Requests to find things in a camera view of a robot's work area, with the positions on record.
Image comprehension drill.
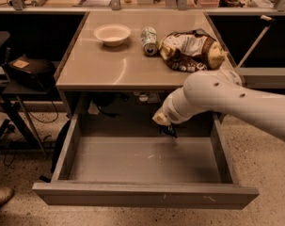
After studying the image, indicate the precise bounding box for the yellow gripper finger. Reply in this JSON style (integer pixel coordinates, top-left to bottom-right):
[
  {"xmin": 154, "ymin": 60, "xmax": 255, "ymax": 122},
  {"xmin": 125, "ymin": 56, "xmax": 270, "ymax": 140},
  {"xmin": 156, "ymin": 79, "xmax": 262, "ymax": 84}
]
[{"xmin": 152, "ymin": 108, "xmax": 171, "ymax": 126}]

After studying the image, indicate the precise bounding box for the dark blue rxbar wrapper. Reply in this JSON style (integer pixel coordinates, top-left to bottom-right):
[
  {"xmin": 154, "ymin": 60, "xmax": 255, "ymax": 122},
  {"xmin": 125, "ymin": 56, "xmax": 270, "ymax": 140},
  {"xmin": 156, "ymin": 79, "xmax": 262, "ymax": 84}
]
[{"xmin": 159, "ymin": 125, "xmax": 177, "ymax": 137}]

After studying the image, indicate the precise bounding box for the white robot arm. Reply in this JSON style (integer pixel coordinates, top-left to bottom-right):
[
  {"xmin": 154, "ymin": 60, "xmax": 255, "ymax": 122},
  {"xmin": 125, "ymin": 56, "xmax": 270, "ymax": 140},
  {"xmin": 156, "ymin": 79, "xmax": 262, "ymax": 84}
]
[{"xmin": 152, "ymin": 69, "xmax": 285, "ymax": 141}]

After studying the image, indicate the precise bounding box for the grey counter cabinet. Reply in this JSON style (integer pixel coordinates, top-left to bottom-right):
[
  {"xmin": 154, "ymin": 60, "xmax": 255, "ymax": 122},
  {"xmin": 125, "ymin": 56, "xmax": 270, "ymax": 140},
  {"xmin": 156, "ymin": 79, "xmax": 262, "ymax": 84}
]
[{"xmin": 56, "ymin": 9, "xmax": 242, "ymax": 123}]

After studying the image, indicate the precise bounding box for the open grey top drawer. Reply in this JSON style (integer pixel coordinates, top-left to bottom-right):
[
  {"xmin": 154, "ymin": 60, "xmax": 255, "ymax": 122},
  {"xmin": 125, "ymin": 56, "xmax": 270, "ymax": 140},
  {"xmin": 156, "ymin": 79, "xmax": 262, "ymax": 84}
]
[{"xmin": 31, "ymin": 94, "xmax": 261, "ymax": 211}]

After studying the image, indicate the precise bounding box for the crumpled brown chip bag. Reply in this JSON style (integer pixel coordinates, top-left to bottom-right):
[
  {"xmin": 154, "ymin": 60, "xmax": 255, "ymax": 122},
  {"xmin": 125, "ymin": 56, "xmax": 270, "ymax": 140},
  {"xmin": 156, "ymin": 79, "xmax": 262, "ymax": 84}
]
[{"xmin": 158, "ymin": 29, "xmax": 226, "ymax": 73}]

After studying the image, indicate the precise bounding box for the crushed green soda can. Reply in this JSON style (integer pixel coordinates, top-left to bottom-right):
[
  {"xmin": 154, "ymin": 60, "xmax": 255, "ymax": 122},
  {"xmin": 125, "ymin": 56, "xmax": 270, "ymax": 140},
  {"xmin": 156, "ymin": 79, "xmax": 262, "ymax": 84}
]
[{"xmin": 140, "ymin": 26, "xmax": 158, "ymax": 57}]

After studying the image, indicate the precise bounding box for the white paper bowl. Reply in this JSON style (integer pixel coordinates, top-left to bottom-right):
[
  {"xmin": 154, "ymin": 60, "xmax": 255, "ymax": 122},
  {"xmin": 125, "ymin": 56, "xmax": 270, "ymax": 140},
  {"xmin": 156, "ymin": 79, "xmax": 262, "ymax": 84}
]
[{"xmin": 94, "ymin": 24, "xmax": 131, "ymax": 47}]

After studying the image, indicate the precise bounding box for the black bag with label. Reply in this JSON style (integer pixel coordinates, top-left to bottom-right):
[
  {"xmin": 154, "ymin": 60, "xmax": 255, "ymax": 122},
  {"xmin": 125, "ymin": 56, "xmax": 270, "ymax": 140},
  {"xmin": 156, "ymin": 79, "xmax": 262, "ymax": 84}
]
[{"xmin": 5, "ymin": 55, "xmax": 55, "ymax": 91}]

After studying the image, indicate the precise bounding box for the dark side table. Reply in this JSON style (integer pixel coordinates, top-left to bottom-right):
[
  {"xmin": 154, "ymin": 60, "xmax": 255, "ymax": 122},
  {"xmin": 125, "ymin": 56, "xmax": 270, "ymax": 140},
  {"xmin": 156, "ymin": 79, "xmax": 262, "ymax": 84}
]
[{"xmin": 0, "ymin": 31, "xmax": 56, "ymax": 157}]

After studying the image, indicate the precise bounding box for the tan shoe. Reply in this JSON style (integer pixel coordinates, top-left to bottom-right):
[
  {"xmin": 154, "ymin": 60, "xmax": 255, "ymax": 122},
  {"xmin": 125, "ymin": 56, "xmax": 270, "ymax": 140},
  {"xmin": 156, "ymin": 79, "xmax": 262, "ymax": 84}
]
[{"xmin": 0, "ymin": 187, "xmax": 14, "ymax": 206}]

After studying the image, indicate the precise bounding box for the black cable under counter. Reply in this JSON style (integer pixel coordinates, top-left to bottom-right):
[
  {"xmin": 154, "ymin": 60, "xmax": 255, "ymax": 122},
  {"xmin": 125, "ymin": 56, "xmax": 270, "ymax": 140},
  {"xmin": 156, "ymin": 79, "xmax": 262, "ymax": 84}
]
[{"xmin": 89, "ymin": 92, "xmax": 129, "ymax": 120}]

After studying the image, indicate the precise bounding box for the grey stick with handle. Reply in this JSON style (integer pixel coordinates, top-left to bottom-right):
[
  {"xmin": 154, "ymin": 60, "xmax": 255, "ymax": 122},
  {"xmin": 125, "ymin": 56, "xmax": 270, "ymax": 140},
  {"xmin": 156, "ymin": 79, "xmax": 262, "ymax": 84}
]
[{"xmin": 236, "ymin": 15, "xmax": 276, "ymax": 69}]

